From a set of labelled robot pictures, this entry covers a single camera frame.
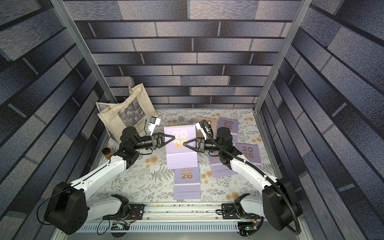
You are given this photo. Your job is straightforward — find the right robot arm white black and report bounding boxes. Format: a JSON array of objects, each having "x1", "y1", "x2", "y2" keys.
[{"x1": 182, "y1": 124, "x2": 303, "y2": 235}]

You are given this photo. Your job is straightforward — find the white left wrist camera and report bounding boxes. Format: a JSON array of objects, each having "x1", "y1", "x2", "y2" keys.
[{"x1": 147, "y1": 117, "x2": 161, "y2": 136}]

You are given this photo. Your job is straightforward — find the cream canvas tote bag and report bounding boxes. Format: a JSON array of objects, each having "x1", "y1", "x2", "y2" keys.
[{"x1": 96, "y1": 84, "x2": 159, "y2": 144}]

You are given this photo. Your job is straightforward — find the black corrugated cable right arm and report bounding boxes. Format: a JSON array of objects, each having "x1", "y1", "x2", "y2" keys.
[{"x1": 200, "y1": 119, "x2": 302, "y2": 235}]

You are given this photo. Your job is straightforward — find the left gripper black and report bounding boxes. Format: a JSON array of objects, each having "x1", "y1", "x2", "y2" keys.
[{"x1": 132, "y1": 132, "x2": 175, "y2": 152}]

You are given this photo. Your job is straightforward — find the left aluminium frame post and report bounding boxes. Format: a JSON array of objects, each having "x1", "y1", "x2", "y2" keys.
[{"x1": 50, "y1": 0, "x2": 118, "y2": 104}]

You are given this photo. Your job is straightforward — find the purple 2026 calendar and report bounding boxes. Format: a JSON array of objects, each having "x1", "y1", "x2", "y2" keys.
[
  {"x1": 208, "y1": 152, "x2": 237, "y2": 178},
  {"x1": 218, "y1": 117, "x2": 239, "y2": 144},
  {"x1": 236, "y1": 143, "x2": 262, "y2": 167},
  {"x1": 164, "y1": 125, "x2": 198, "y2": 170},
  {"x1": 174, "y1": 167, "x2": 201, "y2": 200}
]

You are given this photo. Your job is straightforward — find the right aluminium frame post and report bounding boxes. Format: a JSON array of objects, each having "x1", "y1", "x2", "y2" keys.
[{"x1": 255, "y1": 0, "x2": 312, "y2": 114}]

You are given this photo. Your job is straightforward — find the peach 2026 calendar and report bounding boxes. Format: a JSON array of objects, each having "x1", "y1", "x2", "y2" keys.
[{"x1": 198, "y1": 117, "x2": 218, "y2": 139}]

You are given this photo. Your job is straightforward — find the aluminium frame post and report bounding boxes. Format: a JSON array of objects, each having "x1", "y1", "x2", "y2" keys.
[
  {"x1": 50, "y1": 0, "x2": 118, "y2": 104},
  {"x1": 255, "y1": 0, "x2": 312, "y2": 114}
]

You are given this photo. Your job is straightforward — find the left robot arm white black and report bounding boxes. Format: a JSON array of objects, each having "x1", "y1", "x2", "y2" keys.
[{"x1": 44, "y1": 127, "x2": 176, "y2": 235}]

